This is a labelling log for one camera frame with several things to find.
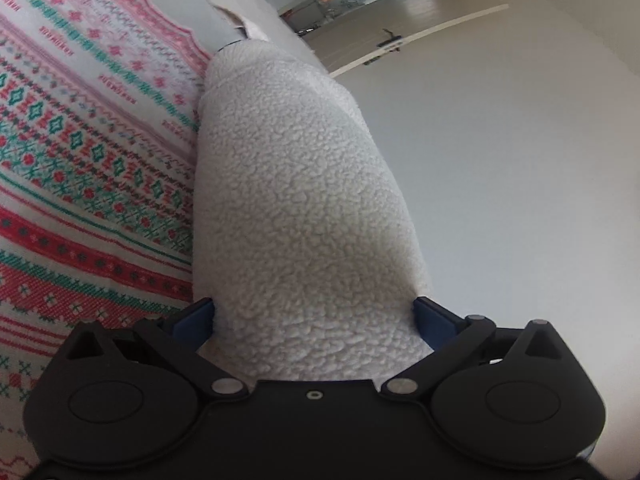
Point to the white fleece jacket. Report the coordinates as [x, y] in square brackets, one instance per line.
[300, 210]

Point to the beige towel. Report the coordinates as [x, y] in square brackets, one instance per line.
[235, 0]

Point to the cream door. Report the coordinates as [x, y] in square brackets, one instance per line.
[425, 17]

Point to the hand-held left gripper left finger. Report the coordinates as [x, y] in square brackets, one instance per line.
[197, 321]

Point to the patterned knit blanket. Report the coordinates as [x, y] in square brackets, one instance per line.
[75, 160]

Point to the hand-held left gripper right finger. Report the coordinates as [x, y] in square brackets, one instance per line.
[433, 323]

